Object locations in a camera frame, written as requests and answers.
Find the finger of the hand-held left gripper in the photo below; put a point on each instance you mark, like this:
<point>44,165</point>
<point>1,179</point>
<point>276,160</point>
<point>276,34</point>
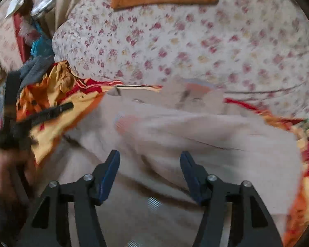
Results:
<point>50,114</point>

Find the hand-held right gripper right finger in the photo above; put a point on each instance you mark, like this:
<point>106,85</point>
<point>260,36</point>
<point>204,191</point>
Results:
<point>193,182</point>

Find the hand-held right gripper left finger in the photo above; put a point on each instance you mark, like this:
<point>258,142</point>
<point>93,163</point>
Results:
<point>108,177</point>

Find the floral quilt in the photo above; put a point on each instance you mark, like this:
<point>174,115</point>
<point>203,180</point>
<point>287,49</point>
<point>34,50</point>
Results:
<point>195,43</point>

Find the silver metal object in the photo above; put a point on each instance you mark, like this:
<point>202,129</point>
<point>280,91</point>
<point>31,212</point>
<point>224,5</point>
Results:
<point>42,3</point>

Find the blue cloth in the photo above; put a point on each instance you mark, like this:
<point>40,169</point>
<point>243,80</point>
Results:
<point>42,46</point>

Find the grey cloth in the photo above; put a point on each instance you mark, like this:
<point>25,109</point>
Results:
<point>37,68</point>

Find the pale floral cloth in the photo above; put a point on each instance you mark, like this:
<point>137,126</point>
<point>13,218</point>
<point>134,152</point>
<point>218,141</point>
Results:
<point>5,41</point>

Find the person's left hand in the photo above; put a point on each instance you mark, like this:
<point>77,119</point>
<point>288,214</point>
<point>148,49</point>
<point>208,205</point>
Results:
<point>2,171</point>

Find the red board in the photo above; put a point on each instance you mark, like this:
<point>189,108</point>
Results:
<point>19,36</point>

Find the orange yellow printed blanket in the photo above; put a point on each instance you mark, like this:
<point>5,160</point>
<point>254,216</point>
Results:
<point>56,133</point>

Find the beige sweatshirt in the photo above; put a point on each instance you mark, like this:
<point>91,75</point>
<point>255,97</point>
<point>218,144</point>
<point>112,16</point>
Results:
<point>195,131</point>

